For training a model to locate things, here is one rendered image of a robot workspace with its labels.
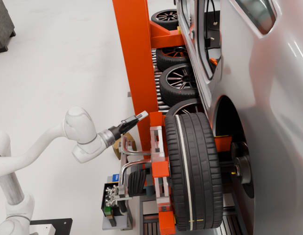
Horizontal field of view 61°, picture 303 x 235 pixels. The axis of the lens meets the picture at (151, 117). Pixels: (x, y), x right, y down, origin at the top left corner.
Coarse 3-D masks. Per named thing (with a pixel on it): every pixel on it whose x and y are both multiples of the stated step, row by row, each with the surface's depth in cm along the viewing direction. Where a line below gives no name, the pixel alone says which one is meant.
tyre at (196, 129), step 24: (168, 120) 141; (192, 120) 137; (168, 144) 128; (192, 144) 125; (192, 168) 121; (216, 168) 120; (192, 192) 121; (216, 192) 120; (192, 216) 125; (216, 216) 125
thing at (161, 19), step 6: (156, 12) 463; (162, 12) 462; (168, 12) 465; (174, 12) 463; (156, 18) 441; (162, 18) 446; (168, 18) 441; (174, 18) 445; (162, 24) 425; (168, 24) 422; (174, 24) 423
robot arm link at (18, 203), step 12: (0, 132) 144; (0, 144) 138; (0, 180) 152; (12, 180) 156; (12, 192) 161; (24, 192) 177; (12, 204) 168; (24, 204) 171; (12, 216) 169; (24, 216) 171
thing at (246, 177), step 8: (240, 144) 153; (240, 152) 155; (248, 152) 140; (240, 160) 145; (248, 160) 142; (240, 168) 143; (248, 168) 141; (240, 176) 145; (248, 176) 141; (248, 184) 146; (248, 192) 148
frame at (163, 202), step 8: (152, 128) 144; (160, 128) 143; (152, 136) 139; (160, 136) 138; (152, 144) 135; (160, 144) 134; (152, 152) 130; (160, 152) 130; (152, 160) 128; (160, 160) 128; (168, 184) 175; (160, 192) 170; (168, 192) 169; (160, 200) 126; (168, 200) 126; (160, 208) 129; (168, 208) 130
